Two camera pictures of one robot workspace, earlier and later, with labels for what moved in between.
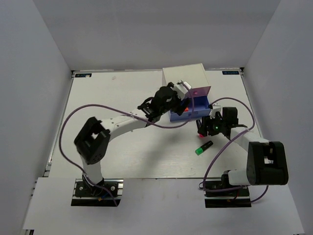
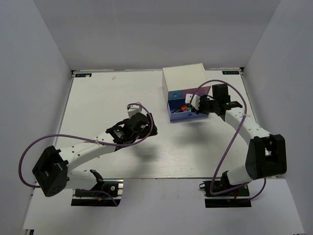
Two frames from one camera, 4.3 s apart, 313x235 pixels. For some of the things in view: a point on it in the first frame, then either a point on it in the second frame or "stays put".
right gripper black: [204, 129] -> [201, 100]
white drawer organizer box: [193, 75] stays put
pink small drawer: [200, 91] stays put
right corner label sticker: [230, 72] stays put
